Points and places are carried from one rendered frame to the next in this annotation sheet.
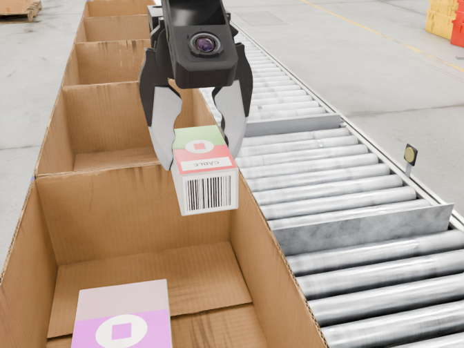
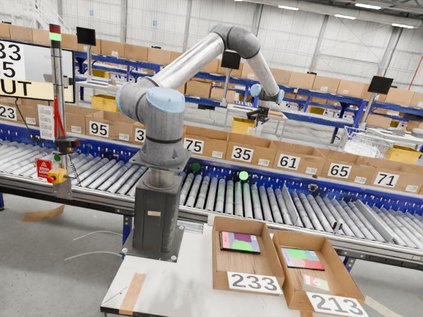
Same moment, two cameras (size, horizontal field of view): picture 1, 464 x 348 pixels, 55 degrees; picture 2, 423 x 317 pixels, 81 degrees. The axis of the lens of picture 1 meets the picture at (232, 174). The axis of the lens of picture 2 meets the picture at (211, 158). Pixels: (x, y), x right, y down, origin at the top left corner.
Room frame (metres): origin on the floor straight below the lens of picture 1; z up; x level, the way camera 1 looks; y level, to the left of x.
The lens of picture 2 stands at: (0.61, -1.96, 1.60)
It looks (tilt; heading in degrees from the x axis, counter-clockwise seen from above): 21 degrees down; 105
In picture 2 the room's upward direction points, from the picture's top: 9 degrees clockwise
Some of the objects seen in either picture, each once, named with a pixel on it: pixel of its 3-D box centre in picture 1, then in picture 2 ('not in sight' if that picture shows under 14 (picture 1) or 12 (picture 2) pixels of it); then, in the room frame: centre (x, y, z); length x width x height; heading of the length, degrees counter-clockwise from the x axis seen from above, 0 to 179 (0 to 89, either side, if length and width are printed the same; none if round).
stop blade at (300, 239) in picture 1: (358, 233); (288, 203); (0.78, -0.28, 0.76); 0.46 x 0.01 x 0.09; 103
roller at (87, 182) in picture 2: not in sight; (99, 173); (-0.58, -0.60, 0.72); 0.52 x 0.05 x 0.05; 103
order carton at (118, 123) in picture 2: not in sight; (116, 126); (-0.76, -0.17, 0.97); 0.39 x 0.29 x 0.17; 13
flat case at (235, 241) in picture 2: not in sight; (240, 241); (0.55, -0.89, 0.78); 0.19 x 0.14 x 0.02; 19
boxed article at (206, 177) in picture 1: (200, 167); (253, 131); (0.40, 0.03, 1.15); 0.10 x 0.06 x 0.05; 13
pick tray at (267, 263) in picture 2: not in sight; (242, 250); (0.58, -0.97, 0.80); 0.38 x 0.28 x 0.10; 109
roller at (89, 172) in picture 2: not in sight; (90, 172); (-0.64, -0.61, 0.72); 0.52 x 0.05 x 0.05; 103
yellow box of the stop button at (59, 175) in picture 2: not in sight; (62, 177); (-0.55, -0.93, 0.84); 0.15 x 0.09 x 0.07; 13
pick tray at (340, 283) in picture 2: not in sight; (310, 267); (0.89, -0.93, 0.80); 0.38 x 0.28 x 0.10; 106
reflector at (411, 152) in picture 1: (408, 164); (335, 229); (1.07, -0.48, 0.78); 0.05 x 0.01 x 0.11; 13
